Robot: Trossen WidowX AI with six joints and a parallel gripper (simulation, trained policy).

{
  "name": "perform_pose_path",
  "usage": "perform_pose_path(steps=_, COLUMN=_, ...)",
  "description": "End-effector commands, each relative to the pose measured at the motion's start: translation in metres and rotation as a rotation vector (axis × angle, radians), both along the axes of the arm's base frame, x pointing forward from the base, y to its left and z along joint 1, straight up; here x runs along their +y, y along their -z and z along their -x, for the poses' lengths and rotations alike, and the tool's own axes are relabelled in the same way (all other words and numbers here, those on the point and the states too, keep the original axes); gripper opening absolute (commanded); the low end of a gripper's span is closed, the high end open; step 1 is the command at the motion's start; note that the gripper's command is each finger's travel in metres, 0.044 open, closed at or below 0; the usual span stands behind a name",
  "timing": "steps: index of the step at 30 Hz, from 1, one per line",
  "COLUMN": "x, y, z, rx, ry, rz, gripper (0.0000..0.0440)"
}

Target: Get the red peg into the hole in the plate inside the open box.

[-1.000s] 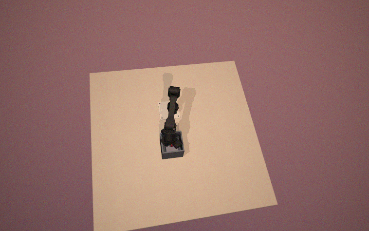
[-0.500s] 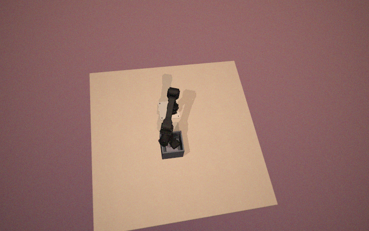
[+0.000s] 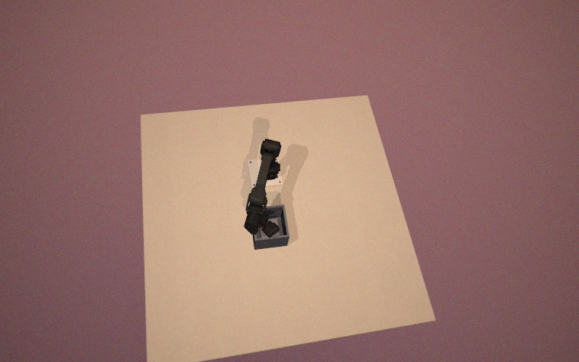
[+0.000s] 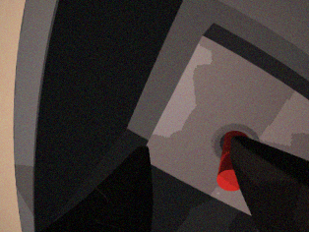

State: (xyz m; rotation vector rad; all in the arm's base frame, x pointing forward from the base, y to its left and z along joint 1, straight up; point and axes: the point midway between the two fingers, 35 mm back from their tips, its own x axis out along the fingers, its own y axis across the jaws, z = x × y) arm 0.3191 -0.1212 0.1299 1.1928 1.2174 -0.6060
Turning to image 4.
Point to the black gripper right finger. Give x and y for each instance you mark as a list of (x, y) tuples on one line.
[(274, 184)]

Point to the red peg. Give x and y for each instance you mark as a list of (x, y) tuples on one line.
[(226, 178)]

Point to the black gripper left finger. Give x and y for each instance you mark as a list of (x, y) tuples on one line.
[(123, 202)]

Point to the grey plate with hole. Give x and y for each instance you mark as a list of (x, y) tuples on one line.
[(229, 85)]

